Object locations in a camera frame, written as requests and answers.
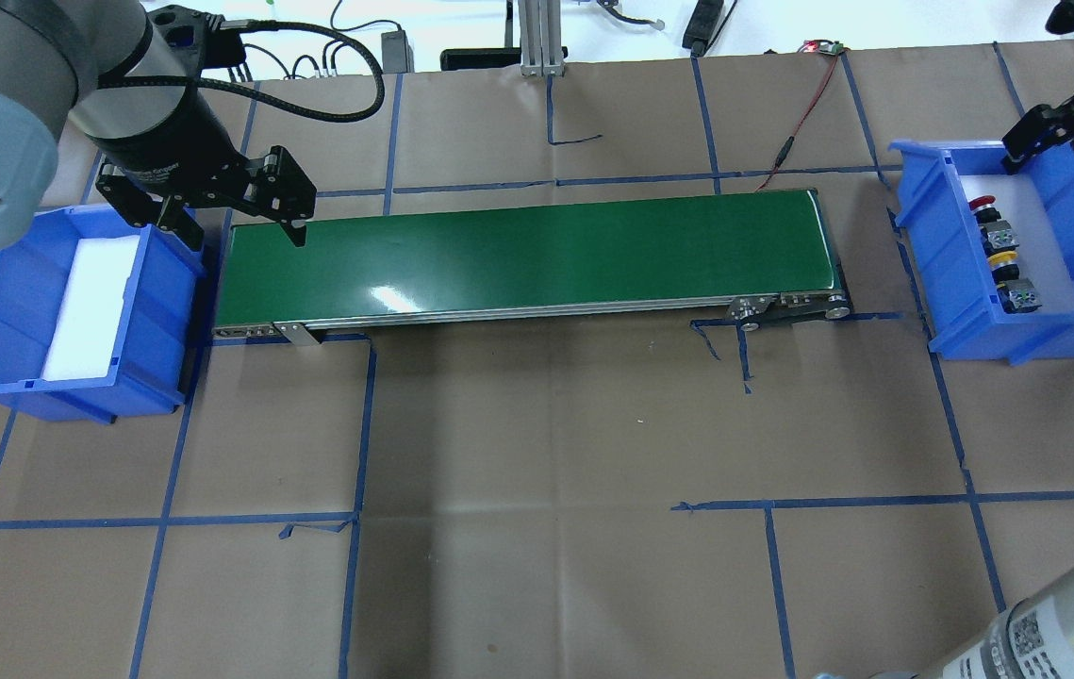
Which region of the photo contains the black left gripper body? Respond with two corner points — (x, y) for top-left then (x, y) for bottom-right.
(95, 145), (318, 231)

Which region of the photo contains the red push button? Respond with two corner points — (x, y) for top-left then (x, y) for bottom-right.
(967, 194), (1018, 257)

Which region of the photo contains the yellow push button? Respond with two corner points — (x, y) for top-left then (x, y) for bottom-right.
(986, 250), (1044, 314)

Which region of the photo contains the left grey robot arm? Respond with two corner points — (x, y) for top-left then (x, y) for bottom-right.
(0, 1), (317, 250)

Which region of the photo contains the blue right plastic bin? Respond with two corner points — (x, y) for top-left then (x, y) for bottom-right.
(890, 141), (1074, 365)

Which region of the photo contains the blue plastic bin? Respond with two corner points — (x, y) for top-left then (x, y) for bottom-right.
(890, 141), (1074, 365)
(0, 205), (206, 424)

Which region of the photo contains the blue left plastic bin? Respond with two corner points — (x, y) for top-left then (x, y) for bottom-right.
(0, 205), (206, 424)

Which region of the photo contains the white foam pad left bin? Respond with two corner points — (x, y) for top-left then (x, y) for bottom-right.
(41, 236), (140, 382)

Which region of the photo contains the white foam pad bin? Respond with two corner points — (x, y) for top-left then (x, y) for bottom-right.
(960, 174), (1074, 314)
(41, 236), (140, 382)

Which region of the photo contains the white foam pad right bin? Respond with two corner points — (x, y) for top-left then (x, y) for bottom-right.
(960, 174), (1074, 314)

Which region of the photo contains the black power adapter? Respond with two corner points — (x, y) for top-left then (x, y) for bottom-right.
(380, 29), (415, 74)

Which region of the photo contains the green conveyor belt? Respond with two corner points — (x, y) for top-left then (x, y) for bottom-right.
(213, 190), (854, 340)

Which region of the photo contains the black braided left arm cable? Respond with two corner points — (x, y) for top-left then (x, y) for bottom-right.
(103, 23), (388, 127)

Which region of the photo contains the red black wire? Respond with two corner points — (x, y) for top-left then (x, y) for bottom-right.
(755, 40), (847, 193)

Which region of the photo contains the aluminium profile post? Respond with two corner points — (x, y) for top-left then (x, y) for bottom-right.
(512, 0), (566, 77)

